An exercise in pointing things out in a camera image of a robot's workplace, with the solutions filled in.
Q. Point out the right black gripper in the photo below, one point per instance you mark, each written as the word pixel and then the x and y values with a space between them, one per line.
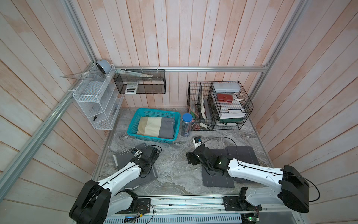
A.
pixel 192 155

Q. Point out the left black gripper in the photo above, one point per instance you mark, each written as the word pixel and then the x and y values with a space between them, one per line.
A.
pixel 155 158

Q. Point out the dark grey checked pillowcase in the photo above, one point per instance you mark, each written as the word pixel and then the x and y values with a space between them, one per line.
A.
pixel 243 153
pixel 214 179

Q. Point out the plain grey pillowcase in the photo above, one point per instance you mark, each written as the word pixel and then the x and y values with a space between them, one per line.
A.
pixel 122 158

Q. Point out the beige grey striped pillowcase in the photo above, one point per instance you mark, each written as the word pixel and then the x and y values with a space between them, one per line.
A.
pixel 158 127

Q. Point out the teal plastic basket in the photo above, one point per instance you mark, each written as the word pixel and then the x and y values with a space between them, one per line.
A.
pixel 146 112

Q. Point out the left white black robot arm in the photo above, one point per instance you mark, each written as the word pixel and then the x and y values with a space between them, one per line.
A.
pixel 101 199

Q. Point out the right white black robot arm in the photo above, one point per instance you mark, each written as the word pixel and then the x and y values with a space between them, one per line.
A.
pixel 283 186

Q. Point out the blue lid pen cup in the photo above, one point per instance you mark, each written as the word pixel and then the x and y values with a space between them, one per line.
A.
pixel 186 124

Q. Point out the white book stack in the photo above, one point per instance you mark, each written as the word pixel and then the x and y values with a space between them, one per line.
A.
pixel 232 114

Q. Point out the red wallet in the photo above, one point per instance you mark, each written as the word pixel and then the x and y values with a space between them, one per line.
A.
pixel 225 98

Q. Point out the white calculator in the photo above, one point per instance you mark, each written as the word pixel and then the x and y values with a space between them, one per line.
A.
pixel 131 88

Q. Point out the white tape roll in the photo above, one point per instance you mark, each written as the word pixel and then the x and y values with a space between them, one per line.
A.
pixel 237 96

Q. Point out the white pencil case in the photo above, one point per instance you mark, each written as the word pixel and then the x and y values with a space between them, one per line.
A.
pixel 226 87

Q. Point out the clear triangle ruler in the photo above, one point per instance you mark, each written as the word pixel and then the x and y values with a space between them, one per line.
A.
pixel 95 75

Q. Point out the grey round tape roll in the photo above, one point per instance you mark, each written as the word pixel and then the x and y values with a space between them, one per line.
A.
pixel 104 66

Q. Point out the aluminium mounting rail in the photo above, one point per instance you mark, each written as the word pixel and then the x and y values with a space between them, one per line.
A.
pixel 177 205

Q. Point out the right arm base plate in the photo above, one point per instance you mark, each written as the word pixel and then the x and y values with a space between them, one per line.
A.
pixel 239 203

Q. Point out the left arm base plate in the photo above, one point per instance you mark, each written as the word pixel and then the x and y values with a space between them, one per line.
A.
pixel 141 206

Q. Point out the black wire desk organizer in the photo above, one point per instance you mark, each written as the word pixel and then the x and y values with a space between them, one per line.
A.
pixel 203 105

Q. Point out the black wire wall basket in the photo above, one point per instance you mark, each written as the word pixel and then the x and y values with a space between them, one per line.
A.
pixel 151 81

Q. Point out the white wire wall shelf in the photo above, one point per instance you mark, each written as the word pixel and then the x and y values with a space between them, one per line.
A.
pixel 99 101

